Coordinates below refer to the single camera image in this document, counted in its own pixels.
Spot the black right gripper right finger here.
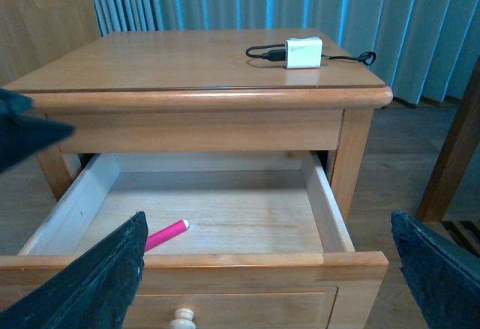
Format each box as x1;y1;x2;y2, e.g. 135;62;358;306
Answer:
391;210;479;328

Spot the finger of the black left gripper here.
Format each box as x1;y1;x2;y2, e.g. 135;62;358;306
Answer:
1;89;74;172

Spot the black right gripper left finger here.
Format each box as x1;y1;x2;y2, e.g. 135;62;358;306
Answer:
1;211;148;328

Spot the pink marker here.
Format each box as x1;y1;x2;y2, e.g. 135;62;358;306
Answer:
145;220;190;252

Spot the wooden drawer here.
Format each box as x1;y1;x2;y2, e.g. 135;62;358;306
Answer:
1;151;388;328

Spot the light wooden cabinet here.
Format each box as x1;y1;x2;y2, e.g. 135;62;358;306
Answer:
1;0;100;85

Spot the dark wooden furniture leg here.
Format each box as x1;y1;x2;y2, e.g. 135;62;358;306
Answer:
415;62;479;222

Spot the grey pleated curtain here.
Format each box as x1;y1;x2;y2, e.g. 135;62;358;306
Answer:
93;0;479;104

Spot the white charger block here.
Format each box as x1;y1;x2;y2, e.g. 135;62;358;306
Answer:
285;37;323;69

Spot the wooden nightstand frame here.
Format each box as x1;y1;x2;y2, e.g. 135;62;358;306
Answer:
6;29;392;216

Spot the black usb cable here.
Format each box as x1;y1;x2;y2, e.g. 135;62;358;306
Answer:
245;44;377;67

